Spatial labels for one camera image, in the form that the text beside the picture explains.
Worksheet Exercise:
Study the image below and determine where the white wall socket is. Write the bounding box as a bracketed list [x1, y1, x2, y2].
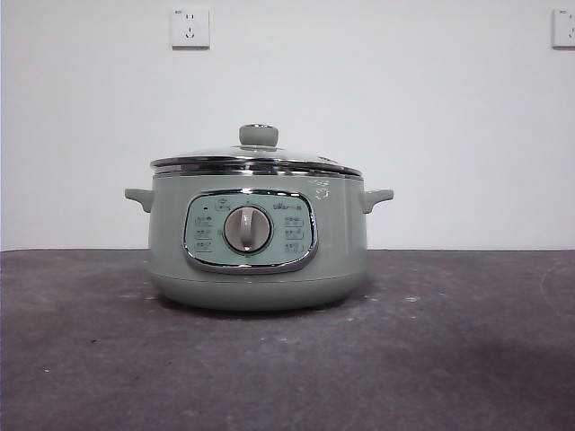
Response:
[170, 7, 211, 49]
[552, 7, 575, 49]

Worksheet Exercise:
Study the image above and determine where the pale green electric cooking pot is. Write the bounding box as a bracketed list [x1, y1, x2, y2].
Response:
[124, 165, 395, 312]

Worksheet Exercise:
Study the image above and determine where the glass lid with green knob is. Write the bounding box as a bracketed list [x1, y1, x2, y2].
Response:
[150, 123, 363, 177]

